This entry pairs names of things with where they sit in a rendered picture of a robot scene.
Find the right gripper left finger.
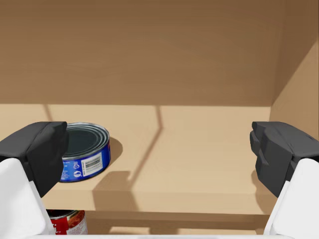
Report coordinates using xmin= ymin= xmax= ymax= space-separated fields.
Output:
xmin=0 ymin=121 xmax=68 ymax=236

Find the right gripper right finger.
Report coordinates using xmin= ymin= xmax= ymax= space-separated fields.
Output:
xmin=249 ymin=121 xmax=319 ymax=236

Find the blue flat can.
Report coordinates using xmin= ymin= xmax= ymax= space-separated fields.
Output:
xmin=59 ymin=121 xmax=111 ymax=183

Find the red and white can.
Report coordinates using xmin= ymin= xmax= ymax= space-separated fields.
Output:
xmin=46 ymin=210 xmax=88 ymax=236

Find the pale wooden shelf unit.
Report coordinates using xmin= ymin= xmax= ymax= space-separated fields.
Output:
xmin=0 ymin=0 xmax=319 ymax=237

